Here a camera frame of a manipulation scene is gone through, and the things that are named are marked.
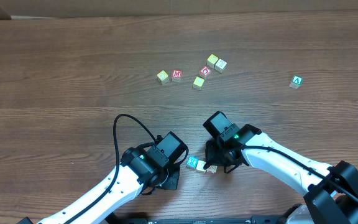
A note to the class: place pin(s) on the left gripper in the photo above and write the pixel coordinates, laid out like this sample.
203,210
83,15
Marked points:
173,181

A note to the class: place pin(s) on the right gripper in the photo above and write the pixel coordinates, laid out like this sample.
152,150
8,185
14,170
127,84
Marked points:
215,156

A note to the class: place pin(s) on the white E letter block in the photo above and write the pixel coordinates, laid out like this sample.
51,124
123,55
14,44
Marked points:
212,169

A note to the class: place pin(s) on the blue X letter block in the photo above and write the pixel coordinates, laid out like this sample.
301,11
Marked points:
192,162

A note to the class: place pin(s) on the plain yellow wooden block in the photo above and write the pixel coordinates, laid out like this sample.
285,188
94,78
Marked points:
200,166

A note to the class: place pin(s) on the white block red edge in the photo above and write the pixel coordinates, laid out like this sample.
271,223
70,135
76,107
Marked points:
296,82

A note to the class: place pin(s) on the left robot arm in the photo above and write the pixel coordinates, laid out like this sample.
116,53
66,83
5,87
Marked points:
149,165

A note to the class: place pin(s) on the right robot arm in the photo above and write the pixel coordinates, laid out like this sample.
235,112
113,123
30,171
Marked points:
330,192

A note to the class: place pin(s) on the yellow block left cluster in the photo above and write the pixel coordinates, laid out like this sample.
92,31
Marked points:
163,77

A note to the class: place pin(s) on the yellow block centre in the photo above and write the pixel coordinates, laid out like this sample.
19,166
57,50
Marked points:
198,83

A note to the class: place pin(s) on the red M letter block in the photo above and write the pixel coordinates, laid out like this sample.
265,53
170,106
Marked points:
176,75

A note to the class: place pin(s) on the red circle letter block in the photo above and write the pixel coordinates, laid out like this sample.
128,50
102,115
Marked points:
205,72

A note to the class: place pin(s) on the white block top right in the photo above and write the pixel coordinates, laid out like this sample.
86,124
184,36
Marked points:
220,65

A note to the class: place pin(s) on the yellow block top right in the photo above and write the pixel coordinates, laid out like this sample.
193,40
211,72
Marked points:
212,60

